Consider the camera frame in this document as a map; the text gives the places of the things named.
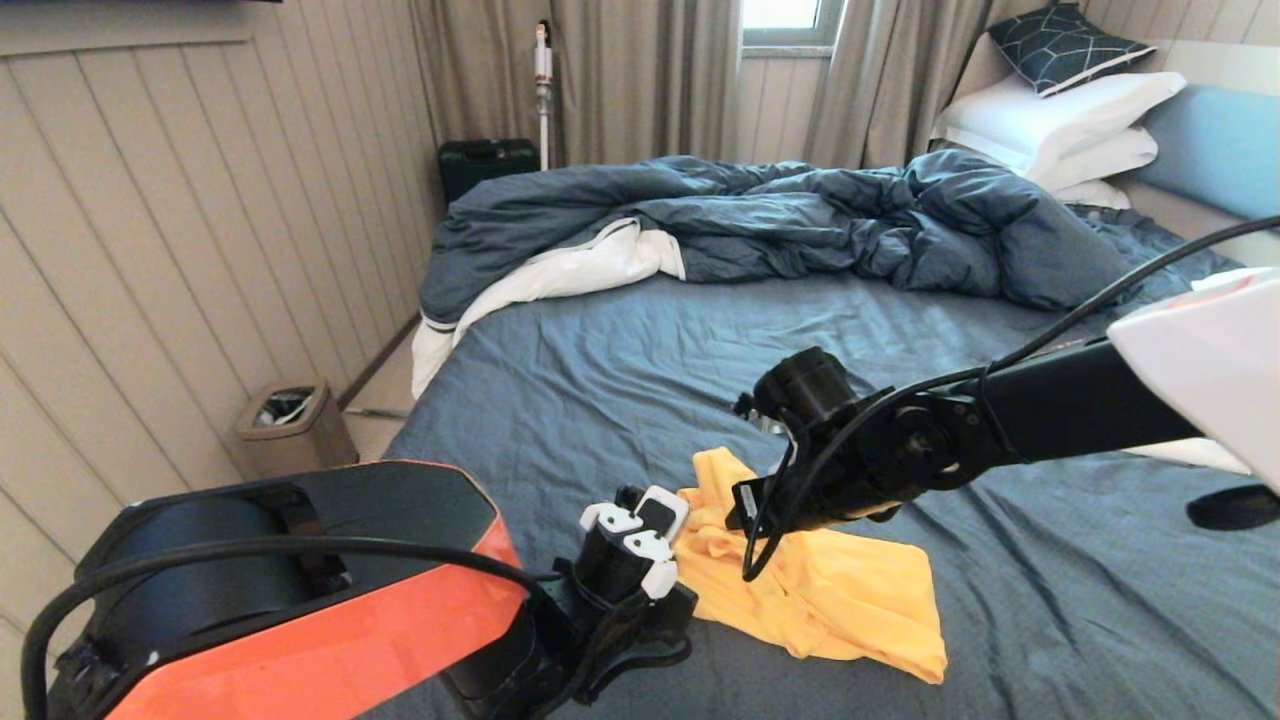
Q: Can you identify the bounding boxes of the bin liner with trash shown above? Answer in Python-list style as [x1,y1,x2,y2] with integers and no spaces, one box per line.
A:
[255,388,316,426]

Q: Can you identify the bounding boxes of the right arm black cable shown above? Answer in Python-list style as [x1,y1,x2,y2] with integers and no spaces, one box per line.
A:
[740,215,1280,583]

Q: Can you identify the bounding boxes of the beige headboard frame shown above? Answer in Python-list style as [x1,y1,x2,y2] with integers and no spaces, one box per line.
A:
[930,35,1280,269]

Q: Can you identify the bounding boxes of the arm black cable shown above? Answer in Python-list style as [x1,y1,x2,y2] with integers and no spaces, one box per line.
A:
[20,535,561,720]
[740,215,1280,583]

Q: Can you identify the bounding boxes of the beige curtain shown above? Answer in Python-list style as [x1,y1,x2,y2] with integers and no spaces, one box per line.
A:
[803,0,1056,169]
[408,0,741,169]

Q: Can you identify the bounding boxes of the blue headboard cushion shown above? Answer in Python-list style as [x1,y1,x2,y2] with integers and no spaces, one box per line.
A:
[1135,84,1280,236]

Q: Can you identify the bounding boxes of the brown trash bin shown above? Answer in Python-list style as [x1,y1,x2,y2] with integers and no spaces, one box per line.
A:
[234,378,359,481]

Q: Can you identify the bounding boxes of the grey-blue bed sheet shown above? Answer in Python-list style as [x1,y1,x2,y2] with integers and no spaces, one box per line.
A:
[360,205,1280,720]

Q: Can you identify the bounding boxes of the large white pillow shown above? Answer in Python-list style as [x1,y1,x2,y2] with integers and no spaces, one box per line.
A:
[935,70,1188,161]

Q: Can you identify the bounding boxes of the window with grey frame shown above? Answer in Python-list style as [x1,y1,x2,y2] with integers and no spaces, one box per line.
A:
[740,0,846,56]

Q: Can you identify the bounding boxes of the white flat long bar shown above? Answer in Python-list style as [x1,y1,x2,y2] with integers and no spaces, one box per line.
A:
[1130,438,1253,476]

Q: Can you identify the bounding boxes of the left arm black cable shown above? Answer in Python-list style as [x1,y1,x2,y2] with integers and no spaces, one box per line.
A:
[20,535,561,720]

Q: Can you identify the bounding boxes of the dark green hard case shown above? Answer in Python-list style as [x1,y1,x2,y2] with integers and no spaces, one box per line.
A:
[438,139,541,206]

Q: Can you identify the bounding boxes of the dark blue crumpled duvet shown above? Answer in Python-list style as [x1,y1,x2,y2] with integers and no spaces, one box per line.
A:
[419,150,1143,326]

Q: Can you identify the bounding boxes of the yellow printed t-shirt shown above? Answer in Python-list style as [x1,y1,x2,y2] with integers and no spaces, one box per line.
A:
[675,447,949,686]

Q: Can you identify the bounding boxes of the dark patterned cushion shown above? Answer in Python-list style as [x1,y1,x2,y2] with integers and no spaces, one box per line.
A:
[986,3,1156,98]

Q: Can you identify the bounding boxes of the white stick vacuum cleaner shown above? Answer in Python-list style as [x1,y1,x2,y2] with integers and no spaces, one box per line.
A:
[533,22,556,171]

